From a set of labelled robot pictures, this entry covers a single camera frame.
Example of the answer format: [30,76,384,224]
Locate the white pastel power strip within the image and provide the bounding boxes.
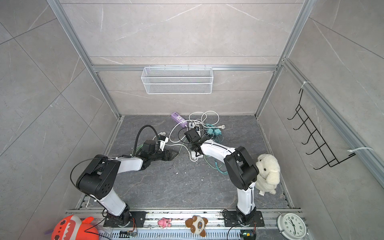
[189,122,203,162]

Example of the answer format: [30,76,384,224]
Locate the teal charger plug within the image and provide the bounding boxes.
[206,128,222,136]

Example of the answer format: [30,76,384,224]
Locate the purple power strip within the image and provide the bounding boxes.
[171,112,189,128]

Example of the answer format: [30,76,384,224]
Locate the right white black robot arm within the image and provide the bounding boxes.
[184,129,259,226]

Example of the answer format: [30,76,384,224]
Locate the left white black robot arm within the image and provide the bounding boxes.
[70,125,179,227]

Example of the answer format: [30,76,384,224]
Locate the small pink plush toy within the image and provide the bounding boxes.
[157,218,172,229]

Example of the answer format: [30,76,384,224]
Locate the white plush dog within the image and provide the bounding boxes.
[255,154,281,195]

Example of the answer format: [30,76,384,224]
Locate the brown white plush toy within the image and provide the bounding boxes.
[185,216,209,237]

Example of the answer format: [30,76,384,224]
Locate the red monster plush toy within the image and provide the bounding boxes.
[51,215,100,240]

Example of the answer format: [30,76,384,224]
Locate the white analog clock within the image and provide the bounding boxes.
[277,213,307,240]

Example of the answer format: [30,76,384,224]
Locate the white strip power cord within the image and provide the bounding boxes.
[151,131,196,160]

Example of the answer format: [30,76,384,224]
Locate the white coiled power cord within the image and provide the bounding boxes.
[168,110,226,143]

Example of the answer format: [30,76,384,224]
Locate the teal cable bundle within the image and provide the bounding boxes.
[213,161,228,175]

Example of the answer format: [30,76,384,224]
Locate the white wire mesh basket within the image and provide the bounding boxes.
[141,67,214,95]

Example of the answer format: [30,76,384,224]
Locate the black wall hook rack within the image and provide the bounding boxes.
[287,89,356,170]

